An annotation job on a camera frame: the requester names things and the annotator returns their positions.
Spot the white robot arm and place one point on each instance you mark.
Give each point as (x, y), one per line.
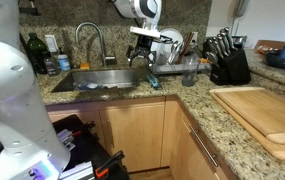
(12, 100)

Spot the large white plate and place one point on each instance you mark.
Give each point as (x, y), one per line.
(173, 36)

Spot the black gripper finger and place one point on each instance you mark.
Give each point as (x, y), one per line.
(152, 59)
(131, 55)

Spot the stainless steel sink basin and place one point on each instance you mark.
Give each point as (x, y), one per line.
(105, 78)

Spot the large wooden chopping board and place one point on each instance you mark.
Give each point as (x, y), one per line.
(248, 133)

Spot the teal can opener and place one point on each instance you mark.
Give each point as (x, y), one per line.
(154, 81)

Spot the orange sponge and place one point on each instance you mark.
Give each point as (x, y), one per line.
(84, 66)

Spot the small white plate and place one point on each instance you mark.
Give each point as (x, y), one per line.
(162, 53)

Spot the black knife block with knives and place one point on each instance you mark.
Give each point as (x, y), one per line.
(232, 66)

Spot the small clear soap bottle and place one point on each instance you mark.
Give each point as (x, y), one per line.
(50, 66)

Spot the green glass bottle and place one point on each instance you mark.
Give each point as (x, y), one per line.
(37, 50)

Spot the wooden base cabinet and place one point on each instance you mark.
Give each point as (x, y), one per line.
(138, 133)

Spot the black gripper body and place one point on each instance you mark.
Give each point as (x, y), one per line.
(144, 46)

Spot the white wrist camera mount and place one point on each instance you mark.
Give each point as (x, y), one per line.
(145, 32)

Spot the steel kitchen faucet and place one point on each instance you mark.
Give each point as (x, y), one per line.
(100, 40)

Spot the brown utensils in rack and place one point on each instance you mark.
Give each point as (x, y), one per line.
(186, 46)

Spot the small wooden chopping board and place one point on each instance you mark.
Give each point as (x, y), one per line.
(265, 113)

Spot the grey dish rack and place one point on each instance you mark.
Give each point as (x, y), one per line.
(175, 69)

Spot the clear drinking glass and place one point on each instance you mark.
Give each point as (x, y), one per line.
(190, 71)

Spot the cardboard box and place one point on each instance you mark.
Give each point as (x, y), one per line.
(265, 46)

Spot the dark blue bowl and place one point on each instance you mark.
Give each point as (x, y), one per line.
(282, 60)

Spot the black orange clamp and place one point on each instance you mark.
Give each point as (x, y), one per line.
(108, 163)

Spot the white wall outlet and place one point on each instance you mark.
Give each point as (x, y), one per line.
(51, 43)
(194, 36)

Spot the white bottle with blue label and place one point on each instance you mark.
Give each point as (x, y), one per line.
(63, 63)

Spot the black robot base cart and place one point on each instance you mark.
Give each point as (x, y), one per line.
(85, 146)

